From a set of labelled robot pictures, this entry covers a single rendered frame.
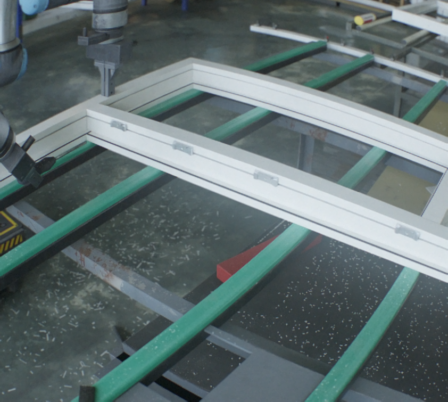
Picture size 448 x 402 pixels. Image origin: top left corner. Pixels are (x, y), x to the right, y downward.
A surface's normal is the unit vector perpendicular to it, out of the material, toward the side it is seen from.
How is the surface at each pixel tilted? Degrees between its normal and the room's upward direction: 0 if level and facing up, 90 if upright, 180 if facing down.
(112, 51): 90
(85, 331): 0
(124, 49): 90
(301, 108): 90
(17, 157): 40
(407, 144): 90
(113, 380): 0
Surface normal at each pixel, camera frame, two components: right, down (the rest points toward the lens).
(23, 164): 0.78, 0.54
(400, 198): 0.04, -0.86
